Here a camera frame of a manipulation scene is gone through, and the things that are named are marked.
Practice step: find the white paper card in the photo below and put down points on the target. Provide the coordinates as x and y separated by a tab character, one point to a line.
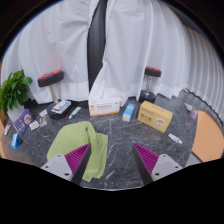
43	113

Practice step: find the white medicine card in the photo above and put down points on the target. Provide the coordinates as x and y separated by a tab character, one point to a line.
34	125

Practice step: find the green towel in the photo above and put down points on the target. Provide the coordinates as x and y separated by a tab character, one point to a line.
76	136

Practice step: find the yellow cardboard box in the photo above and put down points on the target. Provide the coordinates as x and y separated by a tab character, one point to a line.
155	116

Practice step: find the white and orange box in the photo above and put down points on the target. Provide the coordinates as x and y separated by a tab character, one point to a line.
105	107

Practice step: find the small white tube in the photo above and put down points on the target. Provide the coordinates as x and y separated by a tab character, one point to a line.
175	138

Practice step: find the small blue box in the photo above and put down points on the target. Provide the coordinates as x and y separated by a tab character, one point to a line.
15	141

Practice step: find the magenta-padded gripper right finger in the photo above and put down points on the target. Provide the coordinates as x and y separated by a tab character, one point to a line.
146	159

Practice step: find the white curtain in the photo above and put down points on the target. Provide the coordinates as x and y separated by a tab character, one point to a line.
140	40
53	40

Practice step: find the small blue white carton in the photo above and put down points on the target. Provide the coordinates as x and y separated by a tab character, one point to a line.
128	113

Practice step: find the white ointment tube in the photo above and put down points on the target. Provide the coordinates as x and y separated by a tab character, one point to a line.
74	112

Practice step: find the black stool with red top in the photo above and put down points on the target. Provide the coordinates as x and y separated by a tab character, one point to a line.
152	71
50	78

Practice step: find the small purple packet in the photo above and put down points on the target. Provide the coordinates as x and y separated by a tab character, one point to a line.
192	114

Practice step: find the white packet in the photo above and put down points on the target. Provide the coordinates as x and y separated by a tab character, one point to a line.
7	129

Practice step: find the green potted plant, white pot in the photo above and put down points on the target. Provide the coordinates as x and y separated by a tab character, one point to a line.
13	88

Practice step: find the pill blister pack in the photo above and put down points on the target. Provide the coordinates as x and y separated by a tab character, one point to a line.
43	121

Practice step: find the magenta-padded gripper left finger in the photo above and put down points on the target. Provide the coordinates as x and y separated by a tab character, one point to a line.
75	159

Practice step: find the small black round object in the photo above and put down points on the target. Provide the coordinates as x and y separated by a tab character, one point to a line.
20	141

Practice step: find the purple cardboard box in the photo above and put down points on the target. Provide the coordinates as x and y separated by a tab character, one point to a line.
22	122

